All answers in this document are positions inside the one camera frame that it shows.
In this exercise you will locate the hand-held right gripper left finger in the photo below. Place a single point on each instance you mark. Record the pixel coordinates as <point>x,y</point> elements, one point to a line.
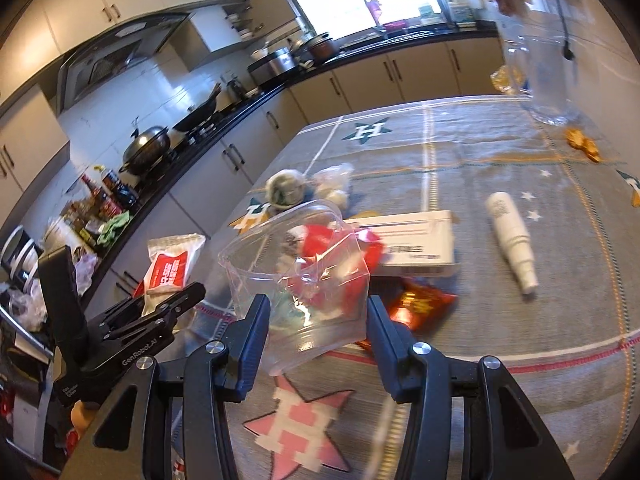
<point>252,345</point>

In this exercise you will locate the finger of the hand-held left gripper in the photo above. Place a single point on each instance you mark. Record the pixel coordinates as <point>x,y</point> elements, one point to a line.
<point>150,327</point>
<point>172,296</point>

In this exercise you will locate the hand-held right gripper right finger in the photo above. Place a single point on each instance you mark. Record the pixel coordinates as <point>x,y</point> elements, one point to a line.
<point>386,347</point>

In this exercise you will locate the clear plastic zip bag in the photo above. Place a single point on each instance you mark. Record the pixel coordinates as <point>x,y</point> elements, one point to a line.
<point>250,270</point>

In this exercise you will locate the white packet with red label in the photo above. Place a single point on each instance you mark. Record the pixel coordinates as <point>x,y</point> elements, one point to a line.
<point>170,270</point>

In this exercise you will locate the red snack packet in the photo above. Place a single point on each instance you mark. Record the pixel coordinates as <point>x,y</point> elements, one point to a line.
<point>425,305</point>

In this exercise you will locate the green cloth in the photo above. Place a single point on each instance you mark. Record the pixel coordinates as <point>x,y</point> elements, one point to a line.
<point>114,227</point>

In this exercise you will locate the white cardboard box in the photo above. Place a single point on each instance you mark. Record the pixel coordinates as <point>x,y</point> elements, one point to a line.
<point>420,245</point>

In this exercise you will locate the grey star print tablecloth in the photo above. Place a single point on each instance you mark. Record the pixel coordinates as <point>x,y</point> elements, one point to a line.
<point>500,335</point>

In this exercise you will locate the red plastic wrapper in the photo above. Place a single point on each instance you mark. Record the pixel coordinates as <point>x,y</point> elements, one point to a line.
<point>325,240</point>

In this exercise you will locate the group of sauce bottles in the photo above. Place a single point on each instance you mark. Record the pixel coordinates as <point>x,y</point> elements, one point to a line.
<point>107,190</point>

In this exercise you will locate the dark wok with lid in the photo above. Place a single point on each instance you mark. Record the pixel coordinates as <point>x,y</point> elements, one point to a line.
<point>145,150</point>

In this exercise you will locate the crumpled green white paper ball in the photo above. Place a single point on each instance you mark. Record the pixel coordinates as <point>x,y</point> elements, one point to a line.
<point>285,187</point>

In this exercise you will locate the white plastic bottle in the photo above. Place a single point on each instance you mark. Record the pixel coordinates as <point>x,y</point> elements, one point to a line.
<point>507,230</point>

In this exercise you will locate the small clear bag of scraps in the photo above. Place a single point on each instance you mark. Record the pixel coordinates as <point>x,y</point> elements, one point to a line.
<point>332,180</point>

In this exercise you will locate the black frying pan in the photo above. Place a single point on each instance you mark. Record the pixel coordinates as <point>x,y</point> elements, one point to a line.
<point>197,112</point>

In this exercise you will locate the small metal kettle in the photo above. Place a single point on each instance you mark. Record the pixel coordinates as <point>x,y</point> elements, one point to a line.
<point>236,89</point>

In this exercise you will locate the steel range hood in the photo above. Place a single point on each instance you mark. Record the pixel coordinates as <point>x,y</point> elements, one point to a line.
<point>110,60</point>

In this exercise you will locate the silver rice cooker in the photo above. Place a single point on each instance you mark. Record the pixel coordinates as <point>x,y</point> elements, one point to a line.
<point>272,65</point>

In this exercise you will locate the beige base cabinets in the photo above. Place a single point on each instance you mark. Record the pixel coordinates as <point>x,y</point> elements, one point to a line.
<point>390,75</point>

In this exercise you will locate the shelf with bowls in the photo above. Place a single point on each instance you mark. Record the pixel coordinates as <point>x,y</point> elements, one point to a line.
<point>245,25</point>

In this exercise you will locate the orange candy wrapper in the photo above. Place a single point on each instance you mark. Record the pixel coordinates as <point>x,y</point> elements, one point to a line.
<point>574,137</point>
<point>591,152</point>

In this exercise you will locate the dark cooking pot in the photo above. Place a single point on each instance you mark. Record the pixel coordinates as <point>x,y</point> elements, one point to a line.
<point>321,49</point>

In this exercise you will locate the golden crinkled wrapper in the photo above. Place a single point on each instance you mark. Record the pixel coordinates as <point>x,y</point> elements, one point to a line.
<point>507,80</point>

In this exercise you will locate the black kitchen countertop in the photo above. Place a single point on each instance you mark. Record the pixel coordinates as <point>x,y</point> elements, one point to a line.
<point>360,52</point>

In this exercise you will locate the large clear plastic bag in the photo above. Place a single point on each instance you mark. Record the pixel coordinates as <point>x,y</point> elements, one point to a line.
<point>545,75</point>

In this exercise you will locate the magenta container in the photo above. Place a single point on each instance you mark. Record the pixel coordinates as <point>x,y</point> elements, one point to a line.
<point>395,25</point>

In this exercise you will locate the white wall cabinets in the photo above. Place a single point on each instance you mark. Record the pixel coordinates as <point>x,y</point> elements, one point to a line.
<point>75,5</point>

